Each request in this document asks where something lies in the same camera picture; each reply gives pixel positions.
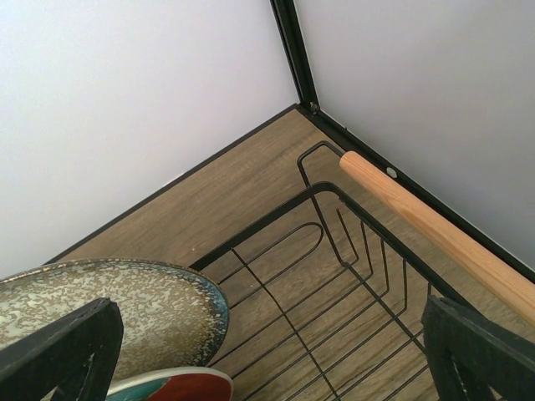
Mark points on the right wooden rack handle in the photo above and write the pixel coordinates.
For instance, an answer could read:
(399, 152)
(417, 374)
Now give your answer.
(494, 274)

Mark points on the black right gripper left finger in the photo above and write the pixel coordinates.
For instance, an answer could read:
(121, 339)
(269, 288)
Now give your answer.
(73, 358)

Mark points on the red and teal floral plate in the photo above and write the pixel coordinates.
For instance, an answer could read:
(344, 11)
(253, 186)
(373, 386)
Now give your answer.
(184, 383)

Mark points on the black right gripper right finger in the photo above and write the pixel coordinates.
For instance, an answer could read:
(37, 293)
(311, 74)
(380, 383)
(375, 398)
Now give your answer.
(473, 358)

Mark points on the black wire dish rack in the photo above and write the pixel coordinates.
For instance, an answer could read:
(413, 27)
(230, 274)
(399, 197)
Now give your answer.
(326, 296)

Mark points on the speckled beige blue-rimmed plate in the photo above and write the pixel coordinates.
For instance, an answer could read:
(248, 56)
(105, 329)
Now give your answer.
(173, 316)

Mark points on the black metal enclosure frame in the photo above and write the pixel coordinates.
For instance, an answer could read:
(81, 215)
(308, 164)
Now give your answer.
(286, 18)

